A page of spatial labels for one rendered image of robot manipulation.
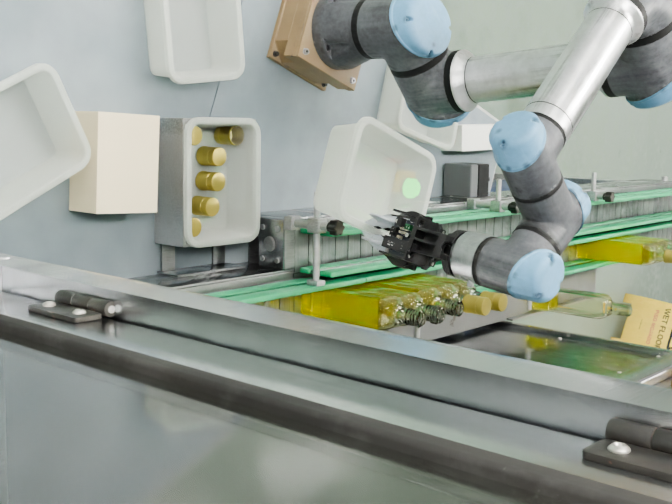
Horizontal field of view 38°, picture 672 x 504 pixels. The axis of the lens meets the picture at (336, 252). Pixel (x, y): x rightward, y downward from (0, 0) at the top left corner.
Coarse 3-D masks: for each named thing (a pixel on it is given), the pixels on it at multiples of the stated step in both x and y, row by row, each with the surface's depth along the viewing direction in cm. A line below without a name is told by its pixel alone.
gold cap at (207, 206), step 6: (192, 198) 174; (198, 198) 173; (204, 198) 172; (210, 198) 171; (192, 204) 173; (198, 204) 172; (204, 204) 171; (210, 204) 171; (216, 204) 173; (192, 210) 173; (198, 210) 172; (204, 210) 171; (210, 210) 172; (216, 210) 173
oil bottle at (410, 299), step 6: (354, 288) 181; (360, 288) 181; (366, 288) 181; (372, 288) 181; (378, 288) 181; (384, 288) 181; (390, 288) 181; (390, 294) 176; (396, 294) 175; (402, 294) 175; (408, 294) 175; (414, 294) 176; (402, 300) 174; (408, 300) 173; (414, 300) 174; (420, 300) 175; (408, 306) 173; (414, 306) 174; (402, 324) 174
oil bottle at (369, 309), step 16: (336, 288) 179; (352, 288) 179; (304, 304) 181; (320, 304) 179; (336, 304) 176; (352, 304) 174; (368, 304) 171; (384, 304) 169; (400, 304) 171; (336, 320) 177; (352, 320) 174; (368, 320) 171; (384, 320) 169
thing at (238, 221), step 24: (192, 120) 163; (216, 120) 167; (240, 120) 171; (216, 144) 177; (240, 144) 177; (192, 168) 173; (216, 168) 177; (240, 168) 178; (192, 192) 174; (216, 192) 178; (240, 192) 178; (192, 216) 174; (216, 216) 179; (240, 216) 179; (192, 240) 166; (216, 240) 170; (240, 240) 174
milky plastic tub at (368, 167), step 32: (352, 128) 154; (384, 128) 156; (352, 160) 151; (384, 160) 168; (416, 160) 168; (320, 192) 155; (352, 192) 162; (384, 192) 169; (416, 192) 168; (352, 224) 153
